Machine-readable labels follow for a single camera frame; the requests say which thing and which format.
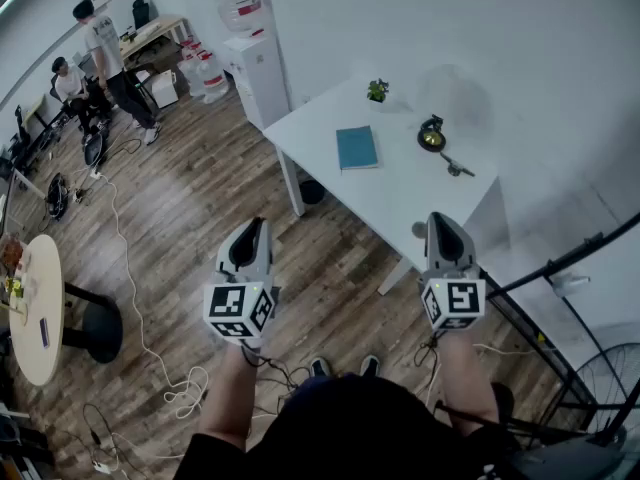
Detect black office chair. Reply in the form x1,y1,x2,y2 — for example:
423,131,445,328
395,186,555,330
131,0,152,30

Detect black case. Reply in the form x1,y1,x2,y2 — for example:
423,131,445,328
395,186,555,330
499,435,629,480

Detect white table leg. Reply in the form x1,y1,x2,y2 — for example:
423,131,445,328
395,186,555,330
275,148,307,218
376,256,414,297

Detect white box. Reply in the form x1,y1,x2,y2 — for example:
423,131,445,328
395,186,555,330
149,69,180,110

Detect person's left forearm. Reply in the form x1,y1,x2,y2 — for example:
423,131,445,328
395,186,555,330
198,343,264,452

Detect white water dispenser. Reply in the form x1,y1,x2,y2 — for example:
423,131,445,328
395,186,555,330
223,30,293,132

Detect person's black shirt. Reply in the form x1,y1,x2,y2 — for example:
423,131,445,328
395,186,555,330
172,373,524,480

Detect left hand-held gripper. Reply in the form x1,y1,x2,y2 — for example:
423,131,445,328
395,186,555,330
202,216,281,350

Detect black round object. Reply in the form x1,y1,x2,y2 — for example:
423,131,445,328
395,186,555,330
299,179,327,206

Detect black floor equipment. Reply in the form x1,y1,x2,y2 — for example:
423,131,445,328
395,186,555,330
45,171,70,222

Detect wire grill floor fan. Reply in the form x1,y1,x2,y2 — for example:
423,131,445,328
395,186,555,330
574,342,640,437

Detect person's right forearm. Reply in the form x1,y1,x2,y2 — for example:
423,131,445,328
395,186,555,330
435,332,501,439

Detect white floor cable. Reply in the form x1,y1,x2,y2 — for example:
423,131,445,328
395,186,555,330
88,167,210,421

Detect small metal tool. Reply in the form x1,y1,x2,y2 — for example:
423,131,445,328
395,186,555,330
438,150,477,179

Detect light wooden desk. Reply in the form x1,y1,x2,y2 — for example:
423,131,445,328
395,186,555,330
118,13,190,65

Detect large water bottle red label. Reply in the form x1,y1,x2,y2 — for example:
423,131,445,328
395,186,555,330
214,0,275,39

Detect teal book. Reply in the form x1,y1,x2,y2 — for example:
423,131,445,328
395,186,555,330
335,124,380,172

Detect pile of snacks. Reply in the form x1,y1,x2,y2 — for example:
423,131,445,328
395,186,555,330
0,232,27,314

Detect water jug red cap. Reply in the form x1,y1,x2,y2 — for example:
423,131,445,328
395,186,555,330
196,49,231,105
177,37,206,100

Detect black stool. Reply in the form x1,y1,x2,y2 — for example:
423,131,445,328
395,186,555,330
62,281,124,365

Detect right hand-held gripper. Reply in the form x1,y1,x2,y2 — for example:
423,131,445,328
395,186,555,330
420,211,487,333

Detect black tripod stand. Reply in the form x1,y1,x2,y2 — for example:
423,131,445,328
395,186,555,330
487,211,640,302

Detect round wooden table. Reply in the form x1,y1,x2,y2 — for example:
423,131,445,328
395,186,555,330
8,234,66,387

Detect potted purple flower plant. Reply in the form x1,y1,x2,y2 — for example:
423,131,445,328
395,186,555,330
366,77,392,114

